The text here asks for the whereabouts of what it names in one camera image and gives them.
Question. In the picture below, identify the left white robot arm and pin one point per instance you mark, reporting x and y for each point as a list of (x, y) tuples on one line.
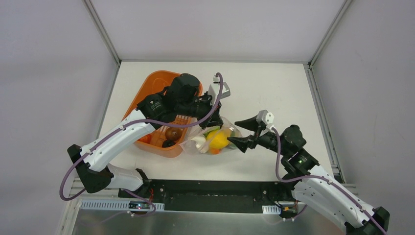
[(92, 161)]

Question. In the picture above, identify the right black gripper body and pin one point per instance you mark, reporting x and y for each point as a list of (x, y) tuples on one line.
[(255, 135)]

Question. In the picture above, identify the yellow lemon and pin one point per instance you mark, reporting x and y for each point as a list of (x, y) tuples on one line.
[(218, 139)]

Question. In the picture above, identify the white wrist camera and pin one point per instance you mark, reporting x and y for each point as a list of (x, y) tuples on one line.
[(266, 118), (217, 88)]

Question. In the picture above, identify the brown chestnut ball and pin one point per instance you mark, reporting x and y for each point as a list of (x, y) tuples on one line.
[(173, 134)]

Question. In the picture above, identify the white mushroom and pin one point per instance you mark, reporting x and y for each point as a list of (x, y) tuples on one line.
[(200, 144)]

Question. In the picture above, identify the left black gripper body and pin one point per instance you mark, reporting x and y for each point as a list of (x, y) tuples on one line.
[(211, 112)]

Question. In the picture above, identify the small orange tangerine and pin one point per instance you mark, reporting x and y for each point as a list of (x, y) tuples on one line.
[(214, 151)]

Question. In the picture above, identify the red tomato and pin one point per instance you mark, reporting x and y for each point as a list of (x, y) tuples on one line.
[(146, 139)]

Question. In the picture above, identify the clear zip top bag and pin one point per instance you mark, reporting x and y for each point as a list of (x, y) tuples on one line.
[(188, 146)]

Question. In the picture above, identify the orange plastic basket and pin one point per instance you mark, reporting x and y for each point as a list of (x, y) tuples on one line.
[(161, 91)]

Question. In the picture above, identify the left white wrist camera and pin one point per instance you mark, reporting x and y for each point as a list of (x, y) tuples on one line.
[(217, 88)]

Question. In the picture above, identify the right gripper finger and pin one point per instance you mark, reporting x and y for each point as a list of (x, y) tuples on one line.
[(243, 143), (250, 124)]

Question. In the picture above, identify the green lime fruit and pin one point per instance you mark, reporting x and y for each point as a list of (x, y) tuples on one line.
[(211, 129)]

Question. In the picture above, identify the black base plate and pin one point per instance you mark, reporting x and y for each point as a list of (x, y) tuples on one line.
[(216, 196)]

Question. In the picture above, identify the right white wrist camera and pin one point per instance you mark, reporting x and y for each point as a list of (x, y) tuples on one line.
[(266, 118)]

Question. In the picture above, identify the dark avocado fruit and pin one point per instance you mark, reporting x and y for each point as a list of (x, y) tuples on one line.
[(168, 143)]

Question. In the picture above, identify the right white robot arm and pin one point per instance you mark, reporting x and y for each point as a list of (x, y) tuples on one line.
[(307, 181)]

